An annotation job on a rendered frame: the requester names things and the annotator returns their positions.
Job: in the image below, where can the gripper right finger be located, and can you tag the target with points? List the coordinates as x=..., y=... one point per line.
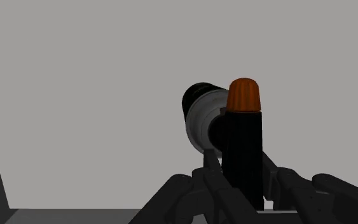
x=321, y=201

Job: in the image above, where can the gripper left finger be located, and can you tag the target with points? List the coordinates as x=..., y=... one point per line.
x=194, y=198

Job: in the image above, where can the black bottle with orange cap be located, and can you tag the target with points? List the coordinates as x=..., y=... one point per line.
x=242, y=145

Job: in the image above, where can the black and white cylinder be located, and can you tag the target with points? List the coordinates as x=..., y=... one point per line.
x=201, y=118

